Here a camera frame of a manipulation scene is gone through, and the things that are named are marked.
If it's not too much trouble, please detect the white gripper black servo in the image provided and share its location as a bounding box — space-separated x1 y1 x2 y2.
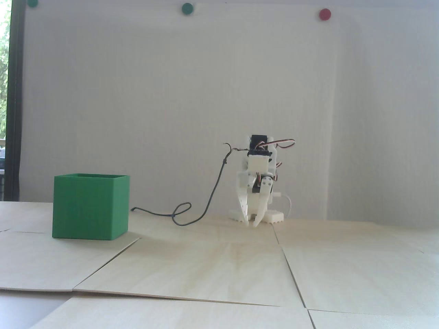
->
237 170 278 228

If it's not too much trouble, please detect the green open-top box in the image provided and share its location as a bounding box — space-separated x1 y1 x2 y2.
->
52 173 130 240

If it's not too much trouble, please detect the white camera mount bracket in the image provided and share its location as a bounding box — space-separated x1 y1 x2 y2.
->
248 156 272 172

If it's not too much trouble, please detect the white power cable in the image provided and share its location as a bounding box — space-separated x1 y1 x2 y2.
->
278 193 294 220

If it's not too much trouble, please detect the dark camera cable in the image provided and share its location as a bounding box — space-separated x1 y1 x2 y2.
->
131 142 249 227

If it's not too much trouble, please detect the dark window frame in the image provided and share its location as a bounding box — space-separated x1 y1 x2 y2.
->
8 0 26 202

